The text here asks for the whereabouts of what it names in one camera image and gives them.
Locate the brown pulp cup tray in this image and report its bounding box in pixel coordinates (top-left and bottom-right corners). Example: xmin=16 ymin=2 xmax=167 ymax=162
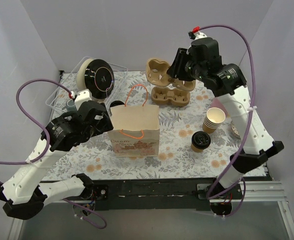
xmin=145 ymin=58 xmax=196 ymax=92

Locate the kraft paper takeout bag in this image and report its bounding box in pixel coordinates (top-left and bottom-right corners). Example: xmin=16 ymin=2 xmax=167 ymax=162
xmin=108 ymin=96 xmax=160 ymax=157

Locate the black coffee cup lid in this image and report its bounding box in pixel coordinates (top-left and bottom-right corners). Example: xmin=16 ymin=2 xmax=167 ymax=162
xmin=191 ymin=131 xmax=211 ymax=144

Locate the brown paper coffee cup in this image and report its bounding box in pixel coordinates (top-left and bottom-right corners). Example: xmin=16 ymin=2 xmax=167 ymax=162
xmin=191 ymin=142 xmax=210 ymax=153

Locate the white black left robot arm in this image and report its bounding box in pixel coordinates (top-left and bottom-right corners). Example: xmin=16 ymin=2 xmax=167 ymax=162
xmin=0 ymin=100 xmax=113 ymax=220

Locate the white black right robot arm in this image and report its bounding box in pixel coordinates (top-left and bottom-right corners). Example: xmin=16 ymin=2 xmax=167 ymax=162
xmin=167 ymin=36 xmax=284 ymax=199

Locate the dark green mug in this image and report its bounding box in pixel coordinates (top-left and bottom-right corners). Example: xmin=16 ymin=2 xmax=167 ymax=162
xmin=62 ymin=99 xmax=77 ymax=113

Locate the brown pulp cup carrier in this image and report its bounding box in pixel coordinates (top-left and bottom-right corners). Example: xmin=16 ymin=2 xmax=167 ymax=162
xmin=151 ymin=86 xmax=190 ymax=107

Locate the cream round plate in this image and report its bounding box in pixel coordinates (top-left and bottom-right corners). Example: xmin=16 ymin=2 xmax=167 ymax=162
xmin=76 ymin=58 xmax=93 ymax=92

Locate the pink straw holder cup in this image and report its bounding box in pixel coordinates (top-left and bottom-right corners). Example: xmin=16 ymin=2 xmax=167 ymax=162
xmin=210 ymin=97 xmax=229 ymax=117

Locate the stack of paper cups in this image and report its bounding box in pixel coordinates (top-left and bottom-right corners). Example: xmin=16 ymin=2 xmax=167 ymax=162
xmin=202 ymin=107 xmax=226 ymax=134

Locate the floral patterned tablecloth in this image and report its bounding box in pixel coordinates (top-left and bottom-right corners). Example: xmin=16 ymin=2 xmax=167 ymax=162
xmin=45 ymin=82 xmax=240 ymax=181

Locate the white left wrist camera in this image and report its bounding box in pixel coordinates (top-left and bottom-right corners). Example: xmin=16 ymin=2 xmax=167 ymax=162
xmin=74 ymin=89 xmax=92 ymax=110

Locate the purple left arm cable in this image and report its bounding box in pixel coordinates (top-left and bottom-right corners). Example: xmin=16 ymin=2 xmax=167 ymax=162
xmin=0 ymin=78 xmax=107 ymax=230

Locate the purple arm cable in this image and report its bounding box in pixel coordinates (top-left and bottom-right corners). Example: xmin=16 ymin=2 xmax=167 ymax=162
xmin=0 ymin=78 xmax=107 ymax=230
xmin=199 ymin=24 xmax=257 ymax=218

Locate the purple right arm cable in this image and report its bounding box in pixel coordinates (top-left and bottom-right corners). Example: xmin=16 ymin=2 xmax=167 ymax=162
xmin=199 ymin=24 xmax=257 ymax=218

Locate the black table front rail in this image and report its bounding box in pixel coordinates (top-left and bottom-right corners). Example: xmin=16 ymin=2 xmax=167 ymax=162
xmin=64 ymin=177 xmax=242 ymax=212

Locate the aluminium frame rail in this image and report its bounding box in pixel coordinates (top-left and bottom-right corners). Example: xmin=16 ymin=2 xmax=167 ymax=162
xmin=9 ymin=177 xmax=294 ymax=240

